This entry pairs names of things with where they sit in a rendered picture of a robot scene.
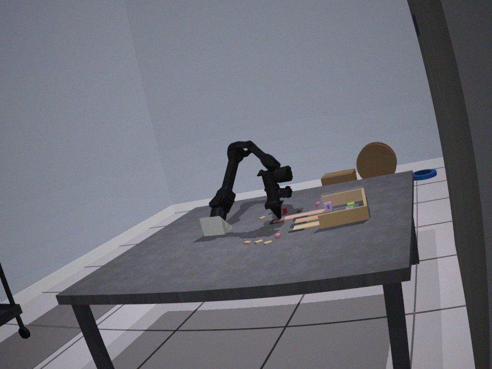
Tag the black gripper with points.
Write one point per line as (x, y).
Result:
(273, 201)

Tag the cream flat strip with red stripes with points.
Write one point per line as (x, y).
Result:
(307, 219)

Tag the tan wooden plank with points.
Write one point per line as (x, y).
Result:
(308, 225)

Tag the pale peach strip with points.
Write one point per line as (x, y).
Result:
(276, 220)

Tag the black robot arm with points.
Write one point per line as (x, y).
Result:
(224, 198)

